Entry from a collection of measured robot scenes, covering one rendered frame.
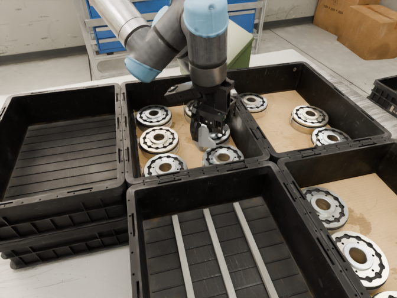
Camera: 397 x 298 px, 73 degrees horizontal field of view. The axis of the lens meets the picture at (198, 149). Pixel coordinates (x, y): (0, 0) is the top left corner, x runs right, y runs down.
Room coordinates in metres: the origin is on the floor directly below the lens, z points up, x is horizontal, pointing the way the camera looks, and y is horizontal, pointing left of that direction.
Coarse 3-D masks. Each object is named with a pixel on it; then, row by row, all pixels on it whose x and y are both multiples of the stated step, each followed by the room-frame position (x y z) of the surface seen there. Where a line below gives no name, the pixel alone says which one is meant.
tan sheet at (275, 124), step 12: (264, 96) 0.78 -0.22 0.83; (276, 96) 0.78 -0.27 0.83; (288, 96) 0.78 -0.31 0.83; (300, 96) 0.78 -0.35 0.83; (276, 108) 0.71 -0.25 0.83; (288, 108) 0.71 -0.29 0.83; (264, 120) 0.65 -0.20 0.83; (276, 120) 0.65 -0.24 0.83; (288, 120) 0.65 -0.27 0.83; (264, 132) 0.59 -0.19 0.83; (276, 132) 0.59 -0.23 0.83; (288, 132) 0.59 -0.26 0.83; (300, 132) 0.59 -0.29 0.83; (276, 144) 0.54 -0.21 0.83; (288, 144) 0.54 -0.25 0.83; (300, 144) 0.54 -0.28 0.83
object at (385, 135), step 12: (228, 72) 0.77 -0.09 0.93; (312, 72) 0.77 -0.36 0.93; (360, 108) 0.57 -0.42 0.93; (252, 120) 0.52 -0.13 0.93; (372, 120) 0.52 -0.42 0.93; (384, 132) 0.47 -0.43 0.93; (264, 144) 0.43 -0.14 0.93; (336, 144) 0.43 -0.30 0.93; (348, 144) 0.43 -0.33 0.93; (276, 156) 0.40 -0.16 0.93; (288, 156) 0.40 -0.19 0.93
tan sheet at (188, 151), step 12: (168, 108) 0.71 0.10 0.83; (180, 108) 0.71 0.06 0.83; (180, 120) 0.65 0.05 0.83; (180, 132) 0.59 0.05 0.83; (180, 144) 0.54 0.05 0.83; (192, 144) 0.54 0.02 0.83; (228, 144) 0.54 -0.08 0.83; (180, 156) 0.50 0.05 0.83; (192, 156) 0.50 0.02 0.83; (192, 168) 0.45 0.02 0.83
